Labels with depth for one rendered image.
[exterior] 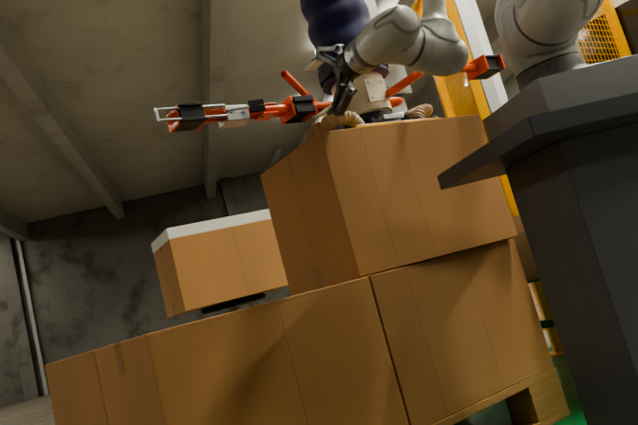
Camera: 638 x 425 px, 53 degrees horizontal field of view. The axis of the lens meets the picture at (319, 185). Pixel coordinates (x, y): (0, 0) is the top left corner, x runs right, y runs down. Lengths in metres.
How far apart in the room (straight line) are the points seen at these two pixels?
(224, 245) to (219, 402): 1.83
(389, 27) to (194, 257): 1.91
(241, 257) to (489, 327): 1.59
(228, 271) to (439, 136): 1.55
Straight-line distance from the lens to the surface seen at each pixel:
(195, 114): 1.73
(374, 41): 1.53
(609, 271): 1.46
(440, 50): 1.60
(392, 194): 1.78
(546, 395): 2.08
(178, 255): 3.12
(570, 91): 1.48
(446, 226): 1.87
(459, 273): 1.89
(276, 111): 1.85
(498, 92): 5.76
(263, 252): 3.24
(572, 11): 1.42
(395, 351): 1.69
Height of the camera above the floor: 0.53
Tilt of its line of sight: 9 degrees up
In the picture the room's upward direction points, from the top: 15 degrees counter-clockwise
